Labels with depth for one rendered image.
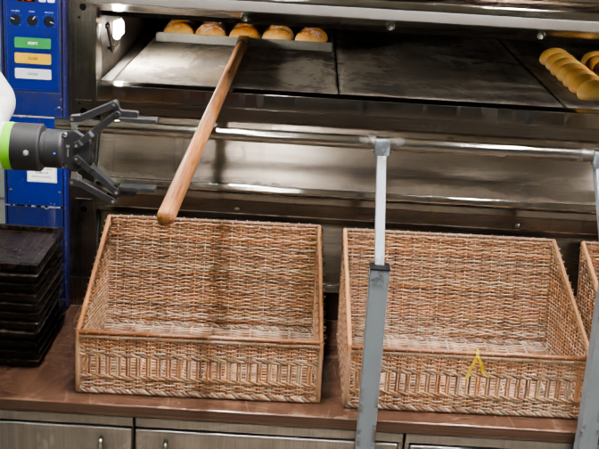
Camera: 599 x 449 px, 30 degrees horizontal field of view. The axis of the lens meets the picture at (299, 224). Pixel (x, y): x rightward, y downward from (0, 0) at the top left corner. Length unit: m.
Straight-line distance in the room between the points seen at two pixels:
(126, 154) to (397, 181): 0.69
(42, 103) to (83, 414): 0.80
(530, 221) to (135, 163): 1.03
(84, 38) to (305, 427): 1.10
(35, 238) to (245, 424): 0.71
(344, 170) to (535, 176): 0.49
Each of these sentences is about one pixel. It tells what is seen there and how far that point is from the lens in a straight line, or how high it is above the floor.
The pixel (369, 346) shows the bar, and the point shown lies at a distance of 2.37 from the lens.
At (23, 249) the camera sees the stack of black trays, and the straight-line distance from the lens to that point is 2.73.
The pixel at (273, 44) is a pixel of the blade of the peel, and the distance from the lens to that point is 3.53.
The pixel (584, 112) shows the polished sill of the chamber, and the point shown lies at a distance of 2.91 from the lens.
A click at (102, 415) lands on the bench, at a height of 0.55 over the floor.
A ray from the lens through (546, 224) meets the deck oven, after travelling 2.97.
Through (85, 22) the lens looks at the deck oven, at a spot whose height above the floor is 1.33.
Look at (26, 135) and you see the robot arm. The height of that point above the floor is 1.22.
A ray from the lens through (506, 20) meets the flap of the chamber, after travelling 2.67.
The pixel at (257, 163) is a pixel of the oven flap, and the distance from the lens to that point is 2.86.
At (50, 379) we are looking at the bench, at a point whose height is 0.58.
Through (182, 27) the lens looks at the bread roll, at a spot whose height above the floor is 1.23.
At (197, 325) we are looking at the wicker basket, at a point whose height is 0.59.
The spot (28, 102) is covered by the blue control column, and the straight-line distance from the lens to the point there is 2.88.
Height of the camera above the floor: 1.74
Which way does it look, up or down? 18 degrees down
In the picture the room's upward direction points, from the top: 3 degrees clockwise
